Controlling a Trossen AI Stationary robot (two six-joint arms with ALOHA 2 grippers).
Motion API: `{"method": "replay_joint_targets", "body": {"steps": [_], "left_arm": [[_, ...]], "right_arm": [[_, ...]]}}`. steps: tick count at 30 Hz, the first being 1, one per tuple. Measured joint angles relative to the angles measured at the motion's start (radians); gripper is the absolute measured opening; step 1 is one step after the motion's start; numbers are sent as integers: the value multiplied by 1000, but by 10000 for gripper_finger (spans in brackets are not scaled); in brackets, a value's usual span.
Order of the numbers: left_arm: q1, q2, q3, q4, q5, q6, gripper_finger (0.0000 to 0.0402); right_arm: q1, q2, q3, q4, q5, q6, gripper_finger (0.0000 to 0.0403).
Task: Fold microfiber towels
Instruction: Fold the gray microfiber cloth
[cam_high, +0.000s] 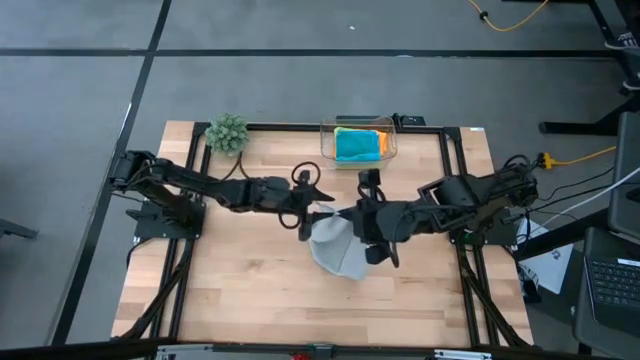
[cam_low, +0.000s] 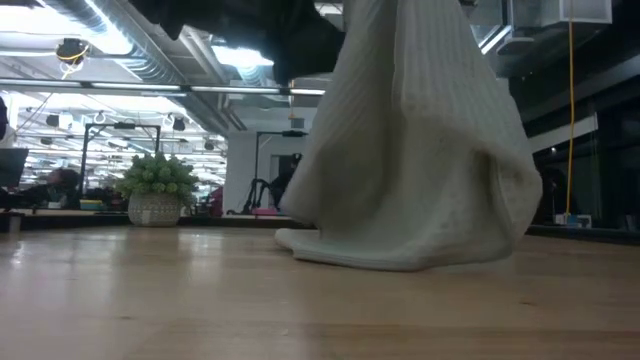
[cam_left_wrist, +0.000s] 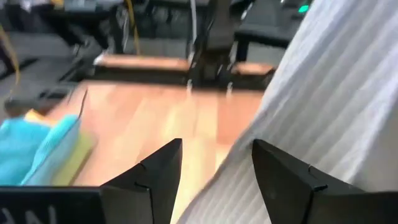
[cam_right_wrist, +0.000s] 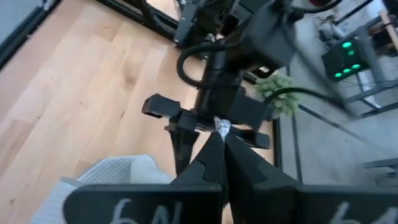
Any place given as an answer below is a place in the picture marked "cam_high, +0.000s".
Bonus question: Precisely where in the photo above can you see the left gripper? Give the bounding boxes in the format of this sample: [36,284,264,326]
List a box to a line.
[276,178,341,243]

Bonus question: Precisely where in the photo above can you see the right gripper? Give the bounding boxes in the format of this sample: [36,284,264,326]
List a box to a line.
[335,168,392,267]

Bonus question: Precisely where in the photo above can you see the grey microfiber towel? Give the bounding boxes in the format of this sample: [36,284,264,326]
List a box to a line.
[308,202,372,282]

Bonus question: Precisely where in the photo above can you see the lime green microfiber towel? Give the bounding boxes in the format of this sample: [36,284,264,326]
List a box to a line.
[333,126,384,170]

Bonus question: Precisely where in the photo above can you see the clear plastic bin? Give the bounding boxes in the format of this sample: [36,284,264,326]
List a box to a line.
[319,113,399,171]

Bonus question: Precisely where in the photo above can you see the teal microfiber towel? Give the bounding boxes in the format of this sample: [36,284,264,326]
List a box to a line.
[334,128,383,163]

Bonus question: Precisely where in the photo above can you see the green artificial potted plant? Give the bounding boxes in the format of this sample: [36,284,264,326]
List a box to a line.
[204,112,250,157]

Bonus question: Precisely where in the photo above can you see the white paper bag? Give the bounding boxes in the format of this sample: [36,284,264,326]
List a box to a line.
[517,219,575,295]

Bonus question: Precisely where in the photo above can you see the black side desk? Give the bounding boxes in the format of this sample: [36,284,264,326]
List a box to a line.
[513,208,640,360]

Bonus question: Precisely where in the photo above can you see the black rig crossbar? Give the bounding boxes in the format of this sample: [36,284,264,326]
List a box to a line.
[0,338,640,360]

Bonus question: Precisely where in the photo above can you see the black laptop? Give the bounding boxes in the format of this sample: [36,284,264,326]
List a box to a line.
[582,227,640,335]

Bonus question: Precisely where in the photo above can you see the dark grey monitor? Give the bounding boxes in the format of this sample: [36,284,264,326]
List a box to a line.
[607,112,640,241]

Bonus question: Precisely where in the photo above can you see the grey chair leg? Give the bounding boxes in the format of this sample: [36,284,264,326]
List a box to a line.
[0,218,40,241]

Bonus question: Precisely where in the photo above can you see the black mounting bracket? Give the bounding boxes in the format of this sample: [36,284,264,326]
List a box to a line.
[391,112,427,127]

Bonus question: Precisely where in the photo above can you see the black aluminium table frame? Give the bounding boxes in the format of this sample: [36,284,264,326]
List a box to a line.
[119,121,534,349]

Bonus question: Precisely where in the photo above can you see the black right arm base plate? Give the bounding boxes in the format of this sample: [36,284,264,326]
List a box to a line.
[446,205,519,247]

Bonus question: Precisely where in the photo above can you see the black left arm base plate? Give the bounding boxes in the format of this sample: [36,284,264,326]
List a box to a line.
[124,199,207,241]

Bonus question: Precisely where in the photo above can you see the silver metal bracket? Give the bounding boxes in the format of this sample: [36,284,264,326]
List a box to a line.
[432,348,495,360]
[154,342,217,360]

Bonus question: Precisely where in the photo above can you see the yellow extension cord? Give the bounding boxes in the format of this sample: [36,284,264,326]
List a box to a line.
[542,145,618,170]

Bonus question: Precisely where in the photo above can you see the black desk frame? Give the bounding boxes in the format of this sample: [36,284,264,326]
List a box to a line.
[538,0,640,136]

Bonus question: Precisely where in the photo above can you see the yellow floor cable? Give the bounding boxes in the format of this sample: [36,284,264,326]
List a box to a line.
[467,0,550,33]

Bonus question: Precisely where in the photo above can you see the white cable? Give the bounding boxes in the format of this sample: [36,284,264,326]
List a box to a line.
[574,167,640,206]

